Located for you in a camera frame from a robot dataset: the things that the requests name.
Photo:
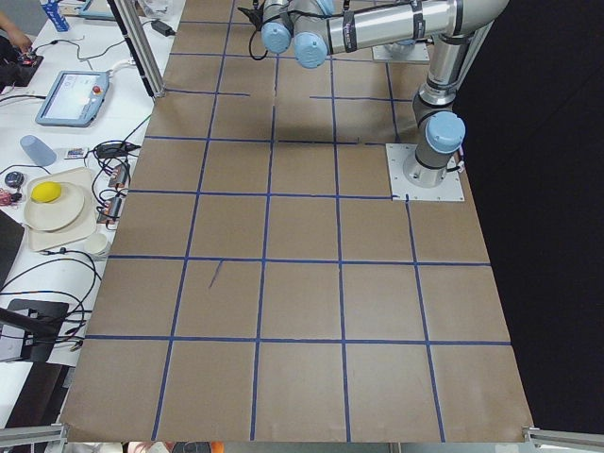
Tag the blue plastic cup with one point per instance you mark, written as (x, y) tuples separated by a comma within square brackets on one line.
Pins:
[(38, 151)]

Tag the beige square tray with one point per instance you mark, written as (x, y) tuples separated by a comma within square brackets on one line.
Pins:
[(83, 225)]

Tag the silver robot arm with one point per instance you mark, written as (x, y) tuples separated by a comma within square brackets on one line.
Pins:
[(314, 30)]

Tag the yellow lemon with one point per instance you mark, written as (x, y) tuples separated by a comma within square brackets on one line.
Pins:
[(46, 192)]

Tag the beige round plate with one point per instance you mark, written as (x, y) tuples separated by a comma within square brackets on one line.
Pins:
[(57, 214)]

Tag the blue teach pendant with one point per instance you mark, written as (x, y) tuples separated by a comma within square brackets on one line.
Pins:
[(74, 100)]

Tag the black power adapter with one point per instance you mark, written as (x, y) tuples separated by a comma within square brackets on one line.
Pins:
[(162, 28)]

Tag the aluminium frame post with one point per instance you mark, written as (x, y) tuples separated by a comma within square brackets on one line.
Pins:
[(126, 17)]

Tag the white paper cup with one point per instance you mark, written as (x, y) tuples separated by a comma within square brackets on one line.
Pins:
[(97, 246)]

